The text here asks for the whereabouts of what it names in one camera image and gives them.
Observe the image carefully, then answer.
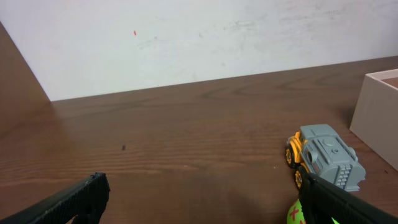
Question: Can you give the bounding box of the grey yellow toy truck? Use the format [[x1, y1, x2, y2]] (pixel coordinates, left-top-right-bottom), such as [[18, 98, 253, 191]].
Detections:
[[285, 124, 366, 192]]

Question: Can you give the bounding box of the white cardboard box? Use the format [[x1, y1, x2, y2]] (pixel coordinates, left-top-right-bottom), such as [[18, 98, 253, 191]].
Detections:
[[349, 69, 397, 169]]

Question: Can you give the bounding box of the green numbered ball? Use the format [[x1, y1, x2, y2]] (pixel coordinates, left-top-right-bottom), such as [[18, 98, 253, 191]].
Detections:
[[286, 198, 340, 224]]

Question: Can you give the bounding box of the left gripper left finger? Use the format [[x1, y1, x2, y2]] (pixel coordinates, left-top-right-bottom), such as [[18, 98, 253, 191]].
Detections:
[[1, 172, 110, 224]]

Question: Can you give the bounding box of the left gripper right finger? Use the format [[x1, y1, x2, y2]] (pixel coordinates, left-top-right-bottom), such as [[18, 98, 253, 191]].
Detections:
[[298, 174, 397, 224]]

